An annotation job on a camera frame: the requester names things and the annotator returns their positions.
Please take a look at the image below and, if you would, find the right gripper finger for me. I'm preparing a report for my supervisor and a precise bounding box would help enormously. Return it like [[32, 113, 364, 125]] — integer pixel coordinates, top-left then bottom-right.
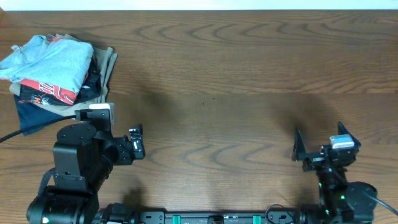
[[292, 129, 306, 161], [338, 121, 361, 147]]

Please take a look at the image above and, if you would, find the light blue t-shirt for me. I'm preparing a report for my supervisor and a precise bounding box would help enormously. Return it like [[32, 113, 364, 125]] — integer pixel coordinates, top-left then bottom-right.
[[0, 34, 95, 94]]

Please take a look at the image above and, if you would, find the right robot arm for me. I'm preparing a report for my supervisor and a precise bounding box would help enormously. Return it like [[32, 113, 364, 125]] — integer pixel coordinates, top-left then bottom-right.
[[292, 122, 377, 223]]

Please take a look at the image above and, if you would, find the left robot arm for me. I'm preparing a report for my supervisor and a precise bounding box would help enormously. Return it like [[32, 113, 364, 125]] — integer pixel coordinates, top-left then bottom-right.
[[27, 123, 145, 224]]

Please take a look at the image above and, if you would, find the black printed folded t-shirt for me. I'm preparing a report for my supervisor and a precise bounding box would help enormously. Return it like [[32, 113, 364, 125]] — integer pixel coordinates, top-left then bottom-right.
[[19, 58, 101, 106]]

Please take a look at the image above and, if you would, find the navy blue folded garment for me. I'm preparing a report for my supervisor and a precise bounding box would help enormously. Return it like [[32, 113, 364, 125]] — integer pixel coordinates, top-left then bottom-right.
[[14, 95, 63, 129]]

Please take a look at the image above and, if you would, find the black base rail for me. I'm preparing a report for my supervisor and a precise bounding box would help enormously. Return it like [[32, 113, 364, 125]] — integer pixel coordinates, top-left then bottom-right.
[[99, 202, 312, 224]]

